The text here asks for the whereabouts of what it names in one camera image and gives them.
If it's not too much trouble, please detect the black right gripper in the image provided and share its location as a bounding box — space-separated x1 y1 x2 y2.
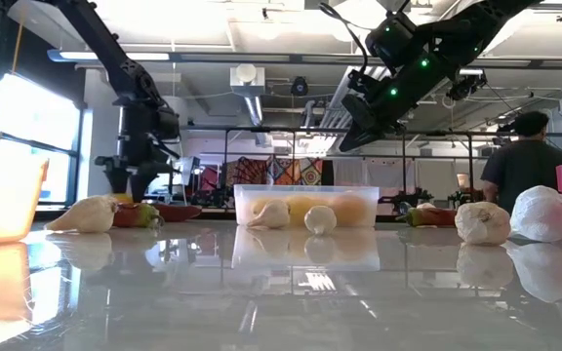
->
339 72 441 152

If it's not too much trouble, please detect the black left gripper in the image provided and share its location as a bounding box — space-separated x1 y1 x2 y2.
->
94 104 180 204

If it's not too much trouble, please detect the red and green pepper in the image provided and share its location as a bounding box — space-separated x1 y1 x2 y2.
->
112 202 163 229
396 207 458 228

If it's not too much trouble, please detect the orange-yellow lemon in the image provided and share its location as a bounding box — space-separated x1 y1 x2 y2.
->
328 193 374 228

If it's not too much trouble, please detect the black background robot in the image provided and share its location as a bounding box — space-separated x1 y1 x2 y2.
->
377 187 434 215

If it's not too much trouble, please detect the colourful patterned tapestry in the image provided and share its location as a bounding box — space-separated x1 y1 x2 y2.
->
221 155 324 186

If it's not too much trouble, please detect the black track spotlight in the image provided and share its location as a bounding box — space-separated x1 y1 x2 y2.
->
446 72 487 101

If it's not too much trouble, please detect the clear plastic bin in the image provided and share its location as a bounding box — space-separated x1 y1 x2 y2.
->
233 184 381 229

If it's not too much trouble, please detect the white light bar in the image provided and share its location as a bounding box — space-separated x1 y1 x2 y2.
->
59 51 171 62

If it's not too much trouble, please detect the orange plastic bin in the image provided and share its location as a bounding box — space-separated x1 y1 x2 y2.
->
0 142 51 248

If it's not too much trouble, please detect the black overhead crossbar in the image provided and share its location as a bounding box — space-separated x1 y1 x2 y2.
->
46 48 562 69

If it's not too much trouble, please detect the white ceiling box fixture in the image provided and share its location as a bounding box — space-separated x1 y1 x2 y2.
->
229 62 266 98

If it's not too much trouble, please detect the person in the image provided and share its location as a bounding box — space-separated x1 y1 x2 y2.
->
479 110 562 216

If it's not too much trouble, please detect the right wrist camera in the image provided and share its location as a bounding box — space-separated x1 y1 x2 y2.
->
341 92 380 129

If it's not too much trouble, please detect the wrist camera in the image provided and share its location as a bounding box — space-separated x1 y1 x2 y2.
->
341 92 380 129
156 106 181 141

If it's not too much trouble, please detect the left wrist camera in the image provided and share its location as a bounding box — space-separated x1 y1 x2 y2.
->
156 106 181 141

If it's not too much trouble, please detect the black ceiling camera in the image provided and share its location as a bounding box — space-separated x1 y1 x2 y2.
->
290 76 310 98

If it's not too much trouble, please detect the black background rack frame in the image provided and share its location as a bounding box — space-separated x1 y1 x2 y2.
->
178 124 511 206

